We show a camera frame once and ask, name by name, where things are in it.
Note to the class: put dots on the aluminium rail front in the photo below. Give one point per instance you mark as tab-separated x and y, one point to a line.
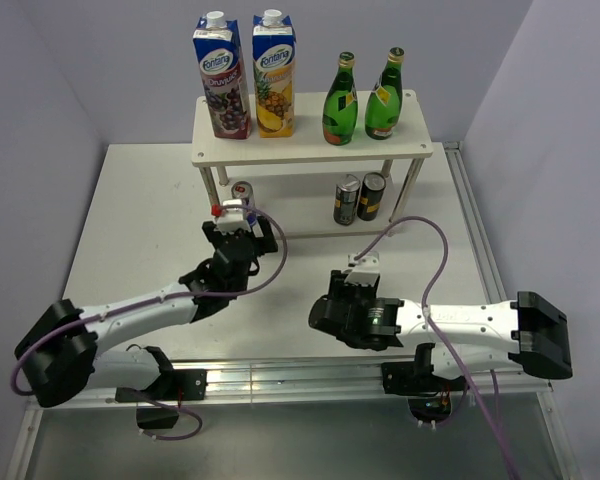
276	381

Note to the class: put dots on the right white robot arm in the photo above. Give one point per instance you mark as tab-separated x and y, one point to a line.
527	331

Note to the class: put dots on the pineapple juice carton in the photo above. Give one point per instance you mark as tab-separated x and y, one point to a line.
274	55

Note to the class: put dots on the dark can top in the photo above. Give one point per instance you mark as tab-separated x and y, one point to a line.
346	199

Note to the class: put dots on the grape juice carton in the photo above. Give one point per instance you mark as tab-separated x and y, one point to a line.
217	45

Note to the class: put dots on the aluminium rail right side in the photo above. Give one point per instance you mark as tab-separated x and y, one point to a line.
494	290

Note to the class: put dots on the silver blue energy can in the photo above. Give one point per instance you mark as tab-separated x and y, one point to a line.
244	190

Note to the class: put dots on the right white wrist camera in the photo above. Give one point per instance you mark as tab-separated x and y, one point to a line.
364	271

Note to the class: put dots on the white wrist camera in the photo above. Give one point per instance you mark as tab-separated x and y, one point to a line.
364	271
230	216

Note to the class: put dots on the dark can yellow label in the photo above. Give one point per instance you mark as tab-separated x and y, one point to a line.
371	194

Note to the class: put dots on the white two-tier shelf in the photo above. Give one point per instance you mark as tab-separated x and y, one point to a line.
294	177

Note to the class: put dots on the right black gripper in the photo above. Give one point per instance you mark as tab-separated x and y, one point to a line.
338	286

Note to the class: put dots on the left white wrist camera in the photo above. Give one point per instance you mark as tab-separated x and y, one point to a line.
230	216

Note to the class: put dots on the aluminium rail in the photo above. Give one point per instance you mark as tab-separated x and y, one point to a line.
276	381
494	290

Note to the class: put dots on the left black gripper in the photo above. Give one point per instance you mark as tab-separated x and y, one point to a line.
265	243

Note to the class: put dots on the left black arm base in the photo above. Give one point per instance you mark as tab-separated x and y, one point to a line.
161	405

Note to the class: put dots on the green glass bottle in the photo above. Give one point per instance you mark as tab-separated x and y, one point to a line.
340	110
385	101

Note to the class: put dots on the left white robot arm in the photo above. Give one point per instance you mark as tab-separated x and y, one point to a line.
71	349

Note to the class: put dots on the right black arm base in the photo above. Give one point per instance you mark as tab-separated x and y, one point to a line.
432	400

